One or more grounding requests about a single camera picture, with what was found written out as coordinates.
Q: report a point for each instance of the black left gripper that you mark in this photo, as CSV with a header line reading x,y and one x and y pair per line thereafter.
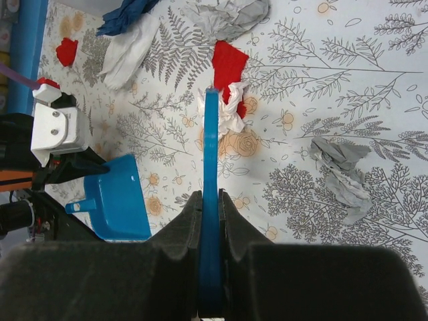
x,y
35,211

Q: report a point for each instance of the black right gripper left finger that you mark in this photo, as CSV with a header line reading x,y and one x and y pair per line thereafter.
x,y
96,280

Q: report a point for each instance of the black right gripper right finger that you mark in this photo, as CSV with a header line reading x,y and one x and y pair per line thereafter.
x,y
264,280

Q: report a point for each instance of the blue hand brush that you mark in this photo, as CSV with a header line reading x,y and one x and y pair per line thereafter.
x,y
209,303

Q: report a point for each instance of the blue plastic dustpan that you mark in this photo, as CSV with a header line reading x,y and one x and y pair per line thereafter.
x,y
115,202

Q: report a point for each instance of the white tissue paper scrap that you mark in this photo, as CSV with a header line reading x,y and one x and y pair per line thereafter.
x,y
127,51

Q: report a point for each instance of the long dark blue paper scrap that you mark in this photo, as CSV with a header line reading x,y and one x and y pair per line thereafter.
x,y
118,20

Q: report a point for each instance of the small white paper scrap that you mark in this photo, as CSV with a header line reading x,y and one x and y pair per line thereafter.
x,y
229,119

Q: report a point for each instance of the red paper scrap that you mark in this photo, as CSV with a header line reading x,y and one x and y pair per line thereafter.
x,y
228,64
66,51

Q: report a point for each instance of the blue pink yellow shelf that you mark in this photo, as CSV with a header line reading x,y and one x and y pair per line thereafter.
x,y
22,27

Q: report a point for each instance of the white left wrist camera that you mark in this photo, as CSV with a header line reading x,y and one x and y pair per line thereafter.
x,y
59,126

